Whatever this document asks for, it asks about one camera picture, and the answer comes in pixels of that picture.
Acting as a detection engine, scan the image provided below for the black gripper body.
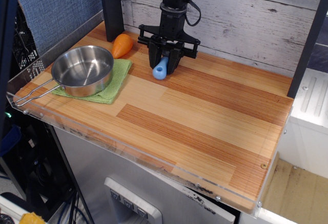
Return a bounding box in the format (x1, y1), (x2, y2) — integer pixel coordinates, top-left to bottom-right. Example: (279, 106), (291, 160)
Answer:
(138, 7), (200, 58)

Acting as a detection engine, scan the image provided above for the orange toy carrot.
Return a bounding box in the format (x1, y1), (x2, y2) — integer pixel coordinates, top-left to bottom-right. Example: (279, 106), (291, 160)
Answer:
(112, 34), (133, 59)

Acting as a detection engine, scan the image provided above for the blue handled grey spoon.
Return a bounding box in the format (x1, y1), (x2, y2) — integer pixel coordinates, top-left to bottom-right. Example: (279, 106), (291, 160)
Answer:
(152, 51), (169, 80)

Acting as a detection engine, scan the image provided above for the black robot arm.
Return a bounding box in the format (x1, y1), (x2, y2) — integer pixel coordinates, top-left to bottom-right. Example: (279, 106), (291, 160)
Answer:
(138, 0), (201, 75)

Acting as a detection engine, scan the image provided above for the stainless steel cabinet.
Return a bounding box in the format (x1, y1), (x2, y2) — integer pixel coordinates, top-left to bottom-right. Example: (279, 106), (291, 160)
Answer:
(54, 128), (240, 223)

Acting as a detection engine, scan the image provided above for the black braided cable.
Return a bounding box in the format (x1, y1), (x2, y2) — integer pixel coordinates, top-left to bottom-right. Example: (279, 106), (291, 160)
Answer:
(186, 0), (202, 27)

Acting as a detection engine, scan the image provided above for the dark right support post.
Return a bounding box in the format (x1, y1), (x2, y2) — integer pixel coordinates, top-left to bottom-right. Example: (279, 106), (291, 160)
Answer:
(287, 0), (327, 98)

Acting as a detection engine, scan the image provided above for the clear acrylic table guard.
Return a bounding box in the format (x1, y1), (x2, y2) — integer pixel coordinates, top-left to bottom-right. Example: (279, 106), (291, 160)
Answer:
(6, 11), (294, 219)

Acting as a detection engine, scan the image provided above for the dark support post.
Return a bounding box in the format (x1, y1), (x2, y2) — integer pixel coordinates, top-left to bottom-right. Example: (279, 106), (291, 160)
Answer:
(101, 0), (125, 42)
(287, 0), (327, 98)

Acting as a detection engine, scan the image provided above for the green cloth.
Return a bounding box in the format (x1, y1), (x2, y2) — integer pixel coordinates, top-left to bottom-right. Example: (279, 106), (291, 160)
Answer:
(52, 59), (132, 104)

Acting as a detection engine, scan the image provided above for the stainless steel pot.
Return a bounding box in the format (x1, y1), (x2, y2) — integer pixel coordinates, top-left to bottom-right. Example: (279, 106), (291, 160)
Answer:
(15, 46), (114, 107)

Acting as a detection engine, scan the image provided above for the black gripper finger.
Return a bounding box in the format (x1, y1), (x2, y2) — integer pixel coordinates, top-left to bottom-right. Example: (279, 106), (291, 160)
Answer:
(148, 40), (163, 68)
(167, 48), (184, 74)

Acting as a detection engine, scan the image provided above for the white ribbed box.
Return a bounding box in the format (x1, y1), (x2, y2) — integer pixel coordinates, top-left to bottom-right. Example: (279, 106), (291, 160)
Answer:
(277, 69), (327, 178)

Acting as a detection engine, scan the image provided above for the dark left support post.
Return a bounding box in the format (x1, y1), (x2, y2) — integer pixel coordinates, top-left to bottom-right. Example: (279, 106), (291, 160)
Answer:
(101, 0), (125, 42)

